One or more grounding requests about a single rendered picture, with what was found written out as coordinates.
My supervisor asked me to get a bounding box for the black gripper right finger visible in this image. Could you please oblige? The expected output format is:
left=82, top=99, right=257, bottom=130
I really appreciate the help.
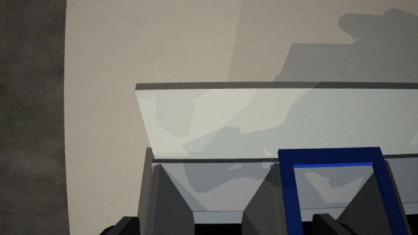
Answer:
left=312, top=213, right=358, bottom=235

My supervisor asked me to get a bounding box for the dark blue rectangular frame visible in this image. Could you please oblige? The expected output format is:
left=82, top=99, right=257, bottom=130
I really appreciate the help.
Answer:
left=278, top=147, right=408, bottom=235

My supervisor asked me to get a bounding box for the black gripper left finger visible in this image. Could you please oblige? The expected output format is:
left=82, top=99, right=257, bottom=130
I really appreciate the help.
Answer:
left=100, top=216, right=140, bottom=235

